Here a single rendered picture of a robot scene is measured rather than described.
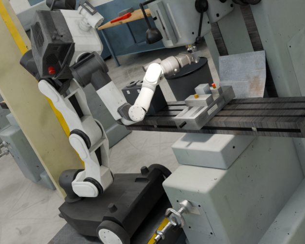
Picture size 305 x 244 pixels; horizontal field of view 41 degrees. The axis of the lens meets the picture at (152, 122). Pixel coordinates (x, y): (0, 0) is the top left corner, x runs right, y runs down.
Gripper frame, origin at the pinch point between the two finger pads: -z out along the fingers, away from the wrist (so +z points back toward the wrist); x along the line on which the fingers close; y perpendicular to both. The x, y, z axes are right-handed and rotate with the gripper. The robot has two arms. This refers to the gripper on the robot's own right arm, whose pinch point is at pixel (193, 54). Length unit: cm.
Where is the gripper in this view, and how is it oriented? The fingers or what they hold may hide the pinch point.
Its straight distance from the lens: 209.8
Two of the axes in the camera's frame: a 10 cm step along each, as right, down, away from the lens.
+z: -8.6, 4.6, -2.0
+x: -3.4, -2.3, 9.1
